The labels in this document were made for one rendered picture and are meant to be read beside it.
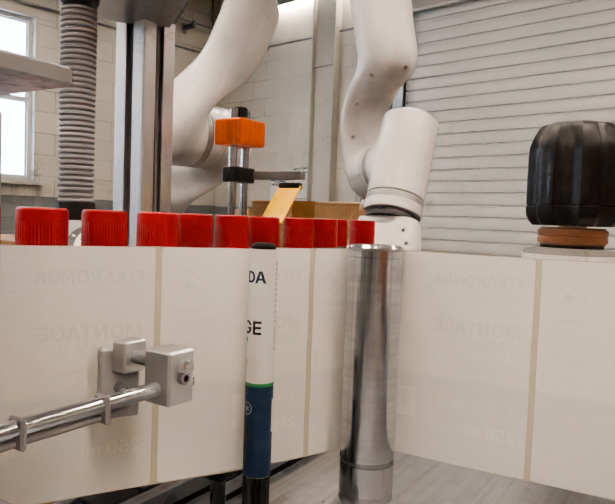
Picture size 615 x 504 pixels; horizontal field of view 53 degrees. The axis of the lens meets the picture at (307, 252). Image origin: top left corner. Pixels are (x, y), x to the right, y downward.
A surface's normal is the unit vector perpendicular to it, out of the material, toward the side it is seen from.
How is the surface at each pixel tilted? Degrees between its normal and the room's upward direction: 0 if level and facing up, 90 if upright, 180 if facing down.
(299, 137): 90
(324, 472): 0
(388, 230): 68
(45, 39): 90
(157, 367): 90
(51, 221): 90
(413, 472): 0
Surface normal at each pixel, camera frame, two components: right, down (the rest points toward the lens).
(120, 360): -0.54, 0.03
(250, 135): 0.84, 0.06
